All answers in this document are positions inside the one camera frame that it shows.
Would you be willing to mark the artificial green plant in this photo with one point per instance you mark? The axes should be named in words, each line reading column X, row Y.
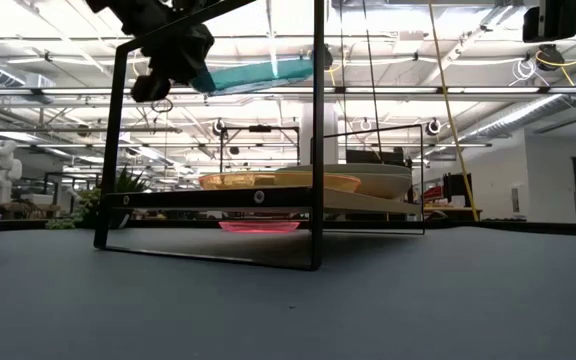
column 128, row 184

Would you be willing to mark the beige plate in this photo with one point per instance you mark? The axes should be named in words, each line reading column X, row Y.
column 388, row 187

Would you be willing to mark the white humanoid robot figure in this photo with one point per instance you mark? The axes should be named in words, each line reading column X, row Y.
column 0, row 170

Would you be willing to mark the black monitor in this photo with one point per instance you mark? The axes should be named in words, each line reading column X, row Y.
column 455, row 187

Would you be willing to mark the orange transparent plate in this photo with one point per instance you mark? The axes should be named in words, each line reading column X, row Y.
column 293, row 184

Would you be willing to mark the red object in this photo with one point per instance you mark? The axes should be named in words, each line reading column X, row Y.
column 433, row 194

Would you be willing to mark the cyan transparent plate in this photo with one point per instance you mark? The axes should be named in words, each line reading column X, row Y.
column 258, row 75

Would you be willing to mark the black metal table frame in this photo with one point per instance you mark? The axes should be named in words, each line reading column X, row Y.
column 518, row 227

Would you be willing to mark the blue grey table mat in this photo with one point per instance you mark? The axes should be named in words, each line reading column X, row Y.
column 418, row 300

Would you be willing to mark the wooden cutting board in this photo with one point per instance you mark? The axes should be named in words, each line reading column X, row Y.
column 208, row 199

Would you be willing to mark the black metal rig frame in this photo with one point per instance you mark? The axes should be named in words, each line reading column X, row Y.
column 260, row 128

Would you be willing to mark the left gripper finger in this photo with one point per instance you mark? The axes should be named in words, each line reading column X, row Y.
column 193, row 52
column 190, row 85

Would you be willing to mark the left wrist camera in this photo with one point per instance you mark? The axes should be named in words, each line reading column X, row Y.
column 150, row 89

